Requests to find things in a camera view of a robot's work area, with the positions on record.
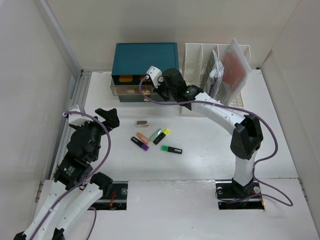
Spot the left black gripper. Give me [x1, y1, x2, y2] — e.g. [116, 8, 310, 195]
[71, 108, 120, 161]

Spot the teal drawer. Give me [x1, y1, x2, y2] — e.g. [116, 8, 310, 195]
[118, 95, 164, 103]
[110, 80, 156, 96]

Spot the grey spiral setup guide booklet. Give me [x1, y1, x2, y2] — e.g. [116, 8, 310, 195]
[201, 50, 224, 98]

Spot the clear zip pouch red card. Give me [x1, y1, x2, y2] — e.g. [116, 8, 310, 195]
[215, 38, 252, 106]

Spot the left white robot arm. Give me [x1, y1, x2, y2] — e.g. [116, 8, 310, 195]
[14, 106, 120, 240]

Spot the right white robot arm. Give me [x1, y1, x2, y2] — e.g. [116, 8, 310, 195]
[147, 66, 263, 197]

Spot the orange highlighter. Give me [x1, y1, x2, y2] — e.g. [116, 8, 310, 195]
[136, 132, 150, 145]

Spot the mint green highlighter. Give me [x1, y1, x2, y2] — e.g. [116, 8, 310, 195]
[149, 128, 163, 142]

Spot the yellow black highlighter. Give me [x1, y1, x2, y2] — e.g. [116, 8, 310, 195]
[153, 128, 170, 145]

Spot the purple black highlighter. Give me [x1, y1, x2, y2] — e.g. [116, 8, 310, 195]
[130, 136, 149, 151]

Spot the white four-slot file rack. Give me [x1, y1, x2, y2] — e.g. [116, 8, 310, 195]
[181, 43, 251, 117]

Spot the teal desktop drawer cabinet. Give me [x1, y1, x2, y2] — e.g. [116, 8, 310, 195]
[109, 42, 180, 103]

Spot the green black highlighter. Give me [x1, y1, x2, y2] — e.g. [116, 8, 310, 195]
[161, 145, 183, 155]

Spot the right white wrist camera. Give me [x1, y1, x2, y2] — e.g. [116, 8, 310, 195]
[146, 66, 164, 89]

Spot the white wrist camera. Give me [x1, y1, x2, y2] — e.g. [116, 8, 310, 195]
[146, 66, 164, 89]
[62, 104, 90, 126]

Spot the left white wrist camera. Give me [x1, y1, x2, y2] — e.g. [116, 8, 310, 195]
[62, 104, 90, 126]

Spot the aluminium rail frame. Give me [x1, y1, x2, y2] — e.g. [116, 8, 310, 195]
[48, 69, 92, 180]

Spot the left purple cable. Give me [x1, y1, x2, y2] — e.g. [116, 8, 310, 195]
[32, 111, 112, 240]

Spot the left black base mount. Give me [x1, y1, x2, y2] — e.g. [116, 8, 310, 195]
[91, 181, 129, 211]

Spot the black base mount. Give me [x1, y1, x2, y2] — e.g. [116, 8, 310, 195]
[215, 179, 265, 210]
[91, 181, 129, 211]

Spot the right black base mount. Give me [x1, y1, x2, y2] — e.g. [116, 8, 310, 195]
[215, 179, 265, 210]

